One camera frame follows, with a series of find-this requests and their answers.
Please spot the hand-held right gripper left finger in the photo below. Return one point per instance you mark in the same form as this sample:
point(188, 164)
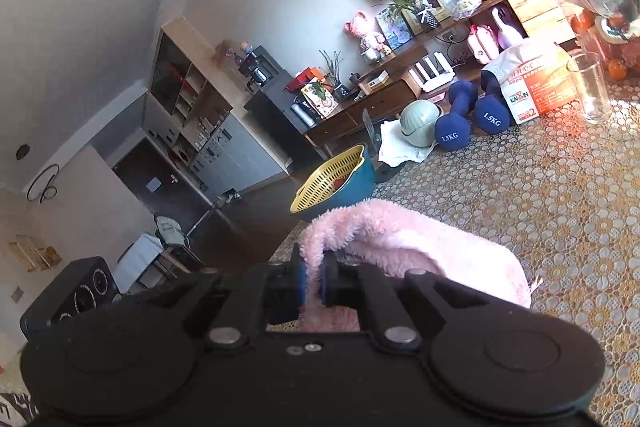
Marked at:
point(300, 279)

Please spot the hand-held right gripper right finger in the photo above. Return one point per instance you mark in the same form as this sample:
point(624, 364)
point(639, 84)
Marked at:
point(328, 279)

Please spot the pink towel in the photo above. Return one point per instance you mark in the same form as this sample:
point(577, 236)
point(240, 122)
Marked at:
point(425, 247)

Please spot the yellow colander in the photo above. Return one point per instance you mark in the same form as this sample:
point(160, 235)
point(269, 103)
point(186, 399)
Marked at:
point(320, 187)

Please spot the teal bowl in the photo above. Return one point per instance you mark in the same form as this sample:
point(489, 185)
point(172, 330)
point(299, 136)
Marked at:
point(357, 187)

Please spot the red fruit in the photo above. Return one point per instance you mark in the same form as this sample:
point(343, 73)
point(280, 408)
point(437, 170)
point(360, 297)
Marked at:
point(340, 182)

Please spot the chair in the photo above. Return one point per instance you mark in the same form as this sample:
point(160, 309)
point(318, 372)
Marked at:
point(160, 247)

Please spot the white cloth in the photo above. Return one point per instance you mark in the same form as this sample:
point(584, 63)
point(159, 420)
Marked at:
point(395, 147)

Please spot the white plastic bottle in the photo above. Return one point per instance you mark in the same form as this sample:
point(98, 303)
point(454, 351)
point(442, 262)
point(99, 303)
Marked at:
point(302, 114)

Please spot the dark door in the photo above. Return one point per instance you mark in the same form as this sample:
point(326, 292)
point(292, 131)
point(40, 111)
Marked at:
point(160, 187)

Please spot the black cabinet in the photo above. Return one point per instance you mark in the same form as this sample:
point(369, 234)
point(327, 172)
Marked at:
point(275, 112)

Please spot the pale green round container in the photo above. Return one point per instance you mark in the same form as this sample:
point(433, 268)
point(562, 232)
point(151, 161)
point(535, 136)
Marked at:
point(420, 122)

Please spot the printed paper bag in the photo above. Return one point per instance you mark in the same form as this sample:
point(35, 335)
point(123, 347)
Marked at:
point(320, 97)

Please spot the white shelving cabinet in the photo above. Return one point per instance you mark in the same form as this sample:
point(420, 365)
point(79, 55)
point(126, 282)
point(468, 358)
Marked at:
point(210, 117)

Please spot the wooden television cabinet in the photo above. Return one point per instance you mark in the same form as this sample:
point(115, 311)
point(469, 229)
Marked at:
point(390, 99)

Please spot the vase with dry twigs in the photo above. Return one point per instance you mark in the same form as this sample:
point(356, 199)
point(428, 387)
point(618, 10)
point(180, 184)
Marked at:
point(340, 89)

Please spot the blue dumbbell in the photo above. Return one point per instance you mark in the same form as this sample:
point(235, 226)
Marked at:
point(492, 117)
point(452, 127)

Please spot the small dark pot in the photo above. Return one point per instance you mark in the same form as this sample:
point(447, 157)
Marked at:
point(356, 82)

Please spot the red box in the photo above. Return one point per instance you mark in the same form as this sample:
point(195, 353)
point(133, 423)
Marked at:
point(305, 78)

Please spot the small white yellow box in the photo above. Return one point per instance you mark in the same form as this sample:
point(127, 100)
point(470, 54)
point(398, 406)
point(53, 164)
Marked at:
point(378, 80)

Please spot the black coffee machine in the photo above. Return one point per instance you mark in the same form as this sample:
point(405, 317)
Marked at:
point(260, 72)

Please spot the small silver cup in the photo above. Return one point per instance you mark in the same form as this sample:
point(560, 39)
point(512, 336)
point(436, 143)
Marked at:
point(370, 55)

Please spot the white slatted device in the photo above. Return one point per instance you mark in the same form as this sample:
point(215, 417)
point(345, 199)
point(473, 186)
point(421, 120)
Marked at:
point(432, 69)

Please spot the black speaker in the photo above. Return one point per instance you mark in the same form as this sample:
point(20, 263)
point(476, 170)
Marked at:
point(65, 297)

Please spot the small figurine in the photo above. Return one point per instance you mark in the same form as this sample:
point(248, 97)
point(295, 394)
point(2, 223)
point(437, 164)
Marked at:
point(243, 49)

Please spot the pink teddy bear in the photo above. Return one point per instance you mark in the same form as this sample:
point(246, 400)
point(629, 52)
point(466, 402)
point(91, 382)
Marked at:
point(362, 29)

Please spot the blue photo print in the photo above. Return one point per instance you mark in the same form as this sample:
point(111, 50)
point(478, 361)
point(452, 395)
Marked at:
point(395, 29)

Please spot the plant in dark vase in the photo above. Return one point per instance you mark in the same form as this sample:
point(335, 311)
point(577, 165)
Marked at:
point(429, 21)

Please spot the pink bag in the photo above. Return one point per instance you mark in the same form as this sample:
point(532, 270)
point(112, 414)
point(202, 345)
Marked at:
point(482, 43)

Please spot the orange and white bag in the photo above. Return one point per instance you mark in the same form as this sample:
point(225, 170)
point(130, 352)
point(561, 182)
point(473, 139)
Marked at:
point(545, 82)

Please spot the clear drinking glass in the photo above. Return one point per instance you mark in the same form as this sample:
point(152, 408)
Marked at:
point(590, 92)

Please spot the clear fruit container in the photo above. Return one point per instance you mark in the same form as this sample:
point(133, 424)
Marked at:
point(615, 42)

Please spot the wooden wall crate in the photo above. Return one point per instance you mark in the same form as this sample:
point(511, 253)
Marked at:
point(32, 254)

